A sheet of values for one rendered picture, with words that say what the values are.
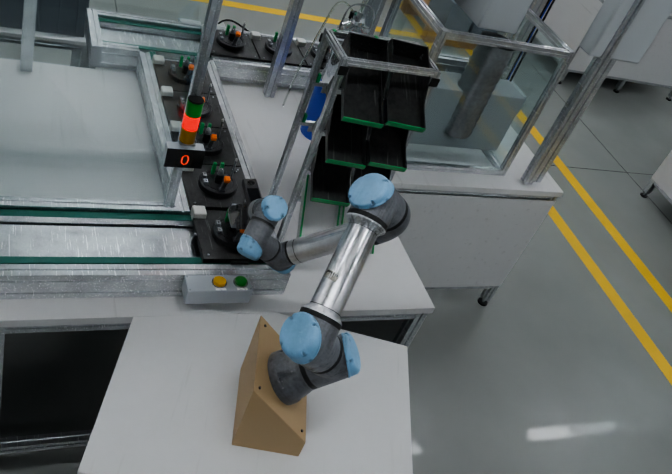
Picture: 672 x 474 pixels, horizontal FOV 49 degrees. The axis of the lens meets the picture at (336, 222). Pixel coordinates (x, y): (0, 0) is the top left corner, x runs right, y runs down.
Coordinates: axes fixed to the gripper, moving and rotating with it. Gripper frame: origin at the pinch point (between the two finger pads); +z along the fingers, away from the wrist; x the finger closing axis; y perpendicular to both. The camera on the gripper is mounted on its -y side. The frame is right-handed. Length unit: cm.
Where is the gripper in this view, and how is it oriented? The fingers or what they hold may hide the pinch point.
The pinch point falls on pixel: (238, 209)
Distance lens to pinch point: 243.7
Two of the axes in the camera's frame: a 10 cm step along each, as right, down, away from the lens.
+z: -4.3, 0.7, 9.0
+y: 0.1, 10.0, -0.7
